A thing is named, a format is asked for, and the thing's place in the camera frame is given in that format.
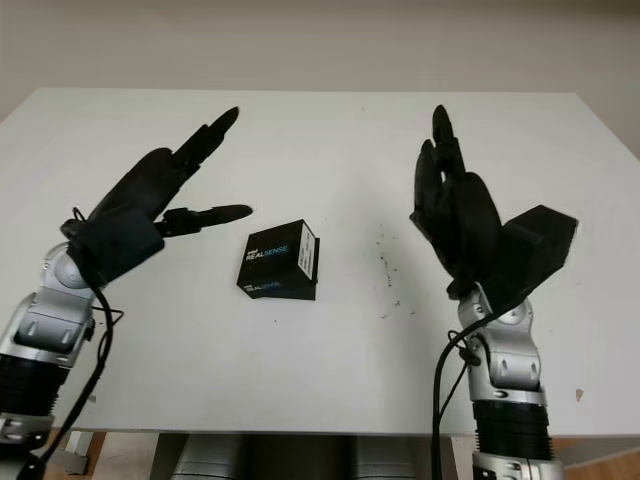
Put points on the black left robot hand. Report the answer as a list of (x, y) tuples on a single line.
[(140, 185)]

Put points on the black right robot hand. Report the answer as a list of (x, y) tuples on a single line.
[(460, 215)]

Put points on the black RealSense box lid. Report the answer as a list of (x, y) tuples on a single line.
[(280, 255)]

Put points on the black box base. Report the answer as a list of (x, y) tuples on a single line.
[(305, 292)]

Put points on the grey right robot leg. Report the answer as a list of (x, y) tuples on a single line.
[(375, 457)]

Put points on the grey robot leg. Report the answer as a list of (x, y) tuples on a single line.
[(375, 457), (207, 457)]

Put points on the white table leg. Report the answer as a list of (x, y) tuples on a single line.
[(75, 450)]

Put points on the grey left robot leg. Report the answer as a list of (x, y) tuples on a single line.
[(207, 457)]

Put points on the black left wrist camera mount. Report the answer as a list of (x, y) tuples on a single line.
[(120, 240)]

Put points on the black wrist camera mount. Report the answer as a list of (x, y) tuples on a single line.
[(120, 240), (530, 250)]

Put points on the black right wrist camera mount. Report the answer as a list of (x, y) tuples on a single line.
[(530, 250)]

